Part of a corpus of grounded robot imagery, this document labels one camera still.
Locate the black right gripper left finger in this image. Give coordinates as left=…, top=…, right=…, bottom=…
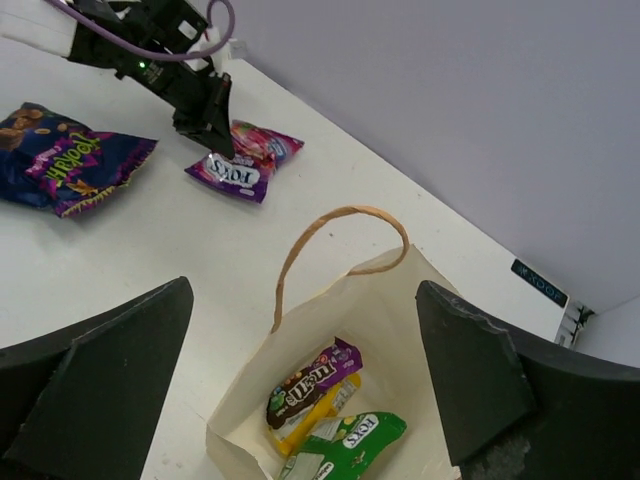
left=1, top=277, right=194, bottom=480

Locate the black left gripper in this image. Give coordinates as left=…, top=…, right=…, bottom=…
left=67, top=0, right=236, bottom=157

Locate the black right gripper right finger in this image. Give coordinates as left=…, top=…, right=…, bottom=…
left=416, top=281, right=639, bottom=479

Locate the pink Fox's candy bag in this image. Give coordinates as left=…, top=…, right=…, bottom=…
left=185, top=120, right=305, bottom=204

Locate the dark blue purple snack bag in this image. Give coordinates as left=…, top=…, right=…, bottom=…
left=1, top=102, right=157, bottom=218

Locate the green Fox's candy bag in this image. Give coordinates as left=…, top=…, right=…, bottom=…
left=278, top=411, right=407, bottom=480

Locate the brown M&M's packet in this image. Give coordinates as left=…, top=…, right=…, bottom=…
left=266, top=337, right=363, bottom=430

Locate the yellow snack bar wrapper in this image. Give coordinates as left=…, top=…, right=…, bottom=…
left=266, top=373, right=361, bottom=457

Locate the brown paper bag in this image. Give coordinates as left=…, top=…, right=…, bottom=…
left=205, top=203, right=464, bottom=480

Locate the right black XDOF label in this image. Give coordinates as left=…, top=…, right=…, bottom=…
left=511, top=259, right=569, bottom=308

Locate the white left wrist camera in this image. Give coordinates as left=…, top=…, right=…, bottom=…
left=187, top=24, right=234, bottom=79

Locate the aluminium table frame rail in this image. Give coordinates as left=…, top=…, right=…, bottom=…
left=555, top=299, right=595, bottom=350

